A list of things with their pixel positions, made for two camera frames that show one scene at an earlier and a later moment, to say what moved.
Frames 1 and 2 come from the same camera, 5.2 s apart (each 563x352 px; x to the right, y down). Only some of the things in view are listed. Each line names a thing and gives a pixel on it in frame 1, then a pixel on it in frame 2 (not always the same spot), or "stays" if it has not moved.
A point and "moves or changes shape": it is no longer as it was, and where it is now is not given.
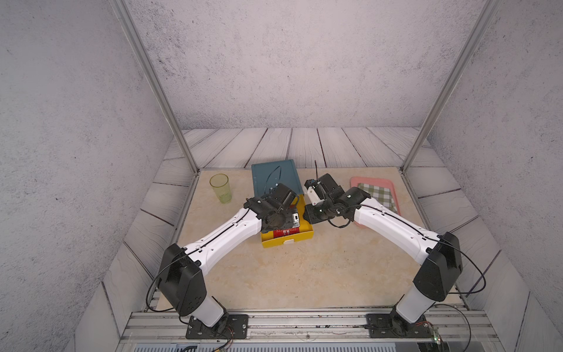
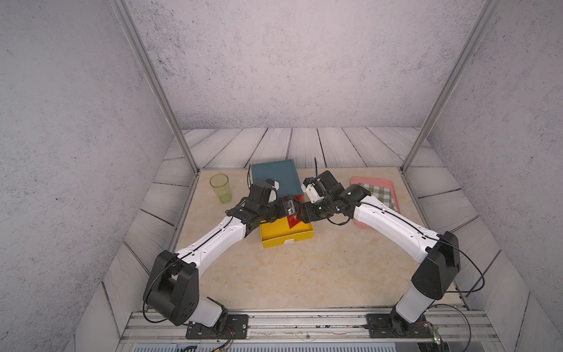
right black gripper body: (319, 212) stays
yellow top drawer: (306, 230) stays
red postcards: (285, 232) moves or changes shape
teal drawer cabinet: (265, 175) stays
